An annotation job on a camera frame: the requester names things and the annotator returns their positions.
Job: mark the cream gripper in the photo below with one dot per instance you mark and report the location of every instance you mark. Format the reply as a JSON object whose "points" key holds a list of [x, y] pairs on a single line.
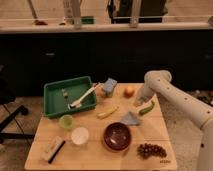
{"points": [[140, 100]]}

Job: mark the green pepper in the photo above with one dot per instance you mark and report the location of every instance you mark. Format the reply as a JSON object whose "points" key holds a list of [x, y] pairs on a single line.
{"points": [[147, 109]]}

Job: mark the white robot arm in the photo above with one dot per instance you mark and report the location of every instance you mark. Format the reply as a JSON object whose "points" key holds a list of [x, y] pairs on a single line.
{"points": [[201, 114]]}

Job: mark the white paper cup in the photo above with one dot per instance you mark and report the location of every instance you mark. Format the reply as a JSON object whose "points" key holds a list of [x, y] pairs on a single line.
{"points": [[80, 136]]}

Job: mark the green plastic cup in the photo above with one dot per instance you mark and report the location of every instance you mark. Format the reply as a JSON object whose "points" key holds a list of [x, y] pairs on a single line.
{"points": [[65, 122]]}

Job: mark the orange round fruit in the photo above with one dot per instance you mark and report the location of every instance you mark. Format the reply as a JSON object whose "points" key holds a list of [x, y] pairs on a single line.
{"points": [[129, 91]]}

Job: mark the grey folded cloth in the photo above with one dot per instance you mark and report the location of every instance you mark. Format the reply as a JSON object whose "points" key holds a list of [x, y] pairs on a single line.
{"points": [[130, 119]]}

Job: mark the blue sponge block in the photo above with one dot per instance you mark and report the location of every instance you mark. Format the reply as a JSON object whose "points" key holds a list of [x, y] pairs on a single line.
{"points": [[108, 87]]}

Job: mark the wooden folding table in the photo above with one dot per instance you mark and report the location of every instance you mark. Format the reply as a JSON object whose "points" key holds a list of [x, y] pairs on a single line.
{"points": [[93, 155]]}

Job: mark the dark red bowl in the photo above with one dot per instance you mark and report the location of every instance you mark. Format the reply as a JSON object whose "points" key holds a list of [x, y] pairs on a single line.
{"points": [[116, 137]]}

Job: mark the bunch of dark grapes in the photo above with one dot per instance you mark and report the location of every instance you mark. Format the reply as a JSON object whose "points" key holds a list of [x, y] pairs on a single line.
{"points": [[148, 150]]}

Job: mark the green plastic tray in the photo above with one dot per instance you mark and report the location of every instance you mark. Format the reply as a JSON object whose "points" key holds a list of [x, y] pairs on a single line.
{"points": [[55, 105]]}

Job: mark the small object in tray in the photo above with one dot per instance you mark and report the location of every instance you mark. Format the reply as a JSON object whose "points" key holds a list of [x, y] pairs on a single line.
{"points": [[65, 93]]}

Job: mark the black office chair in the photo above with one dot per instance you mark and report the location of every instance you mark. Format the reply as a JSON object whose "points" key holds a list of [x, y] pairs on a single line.
{"points": [[7, 96]]}

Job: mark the white brush black handle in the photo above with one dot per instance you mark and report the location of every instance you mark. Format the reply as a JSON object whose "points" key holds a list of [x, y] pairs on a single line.
{"points": [[52, 149]]}

